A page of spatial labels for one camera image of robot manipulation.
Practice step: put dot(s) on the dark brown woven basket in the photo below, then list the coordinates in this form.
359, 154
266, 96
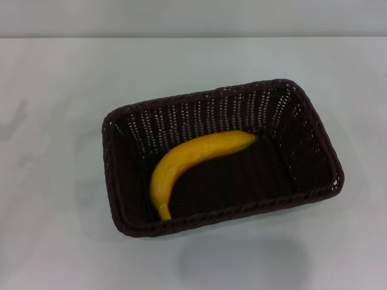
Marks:
257, 184

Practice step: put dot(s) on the yellow banana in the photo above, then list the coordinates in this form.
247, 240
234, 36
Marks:
181, 154

